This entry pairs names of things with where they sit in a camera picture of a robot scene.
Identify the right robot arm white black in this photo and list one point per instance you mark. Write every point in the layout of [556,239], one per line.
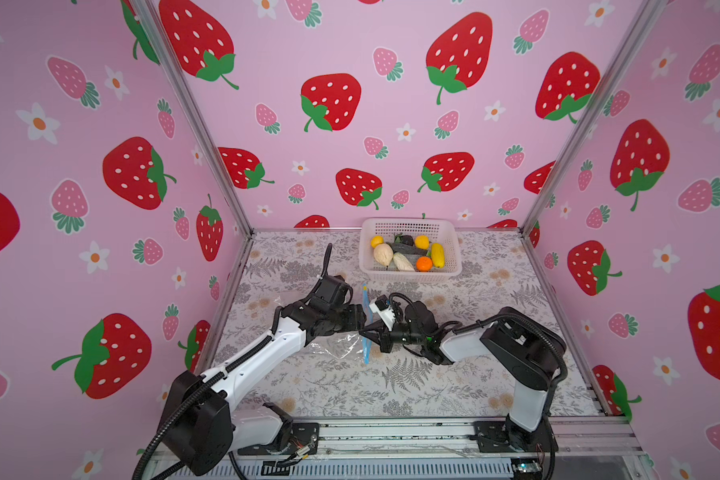
[531,353]

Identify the cream white pear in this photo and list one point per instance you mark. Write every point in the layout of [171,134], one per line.
[383,254]

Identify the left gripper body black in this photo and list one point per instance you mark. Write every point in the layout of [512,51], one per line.
[356,318]

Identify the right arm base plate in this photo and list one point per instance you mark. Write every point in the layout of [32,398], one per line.
[506,437]

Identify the clear zip bag blue zipper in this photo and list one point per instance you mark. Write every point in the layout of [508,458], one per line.
[339,346]

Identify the dark purple eggplant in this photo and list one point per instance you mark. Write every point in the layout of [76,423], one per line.
[407,250]

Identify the white plastic perforated basket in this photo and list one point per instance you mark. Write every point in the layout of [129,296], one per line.
[438,231]

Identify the frame post aluminium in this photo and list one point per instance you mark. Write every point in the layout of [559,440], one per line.
[156,34]
[643,22]

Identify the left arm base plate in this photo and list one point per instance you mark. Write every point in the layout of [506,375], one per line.
[300,438]

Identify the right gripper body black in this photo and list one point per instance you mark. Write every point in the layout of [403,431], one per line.
[390,333]

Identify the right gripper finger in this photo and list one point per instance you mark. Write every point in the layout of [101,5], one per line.
[378,327]
[385,344]

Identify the orange mandarin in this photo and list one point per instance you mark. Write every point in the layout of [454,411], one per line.
[424,264]

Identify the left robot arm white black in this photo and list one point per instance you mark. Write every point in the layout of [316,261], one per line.
[198,425]

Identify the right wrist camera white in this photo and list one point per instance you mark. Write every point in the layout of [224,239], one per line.
[385,308]

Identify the aluminium rail base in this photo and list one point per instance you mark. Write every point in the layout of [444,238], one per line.
[448,448]

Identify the white chinese cabbage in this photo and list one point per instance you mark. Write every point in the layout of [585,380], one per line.
[402,263]

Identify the left frame post aluminium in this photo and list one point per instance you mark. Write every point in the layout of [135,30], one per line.
[156,34]

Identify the right frame post aluminium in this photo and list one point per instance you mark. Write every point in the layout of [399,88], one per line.
[643,22]

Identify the yellow mango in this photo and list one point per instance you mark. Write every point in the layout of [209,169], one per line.
[422,242]

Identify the small yellow lemon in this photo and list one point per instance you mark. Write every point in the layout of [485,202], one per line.
[376,241]

